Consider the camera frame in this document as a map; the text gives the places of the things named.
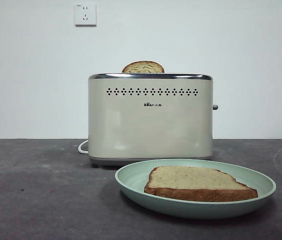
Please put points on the toasted bread slice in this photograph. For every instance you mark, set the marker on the toasted bread slice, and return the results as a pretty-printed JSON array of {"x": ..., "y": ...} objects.
[
  {"x": 195, "y": 180},
  {"x": 142, "y": 67}
]

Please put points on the white wall socket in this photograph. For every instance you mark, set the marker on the white wall socket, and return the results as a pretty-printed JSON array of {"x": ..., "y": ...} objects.
[{"x": 85, "y": 15}]

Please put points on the grey toaster lever knob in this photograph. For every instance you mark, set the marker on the grey toaster lever knob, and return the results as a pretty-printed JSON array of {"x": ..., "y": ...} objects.
[{"x": 215, "y": 107}]

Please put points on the cream two-slot toaster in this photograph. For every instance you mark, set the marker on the cream two-slot toaster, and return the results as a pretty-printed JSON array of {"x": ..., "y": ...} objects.
[{"x": 150, "y": 125}]

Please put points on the pale green round plate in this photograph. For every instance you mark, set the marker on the pale green round plate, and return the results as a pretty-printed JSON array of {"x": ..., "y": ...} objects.
[{"x": 132, "y": 177}]

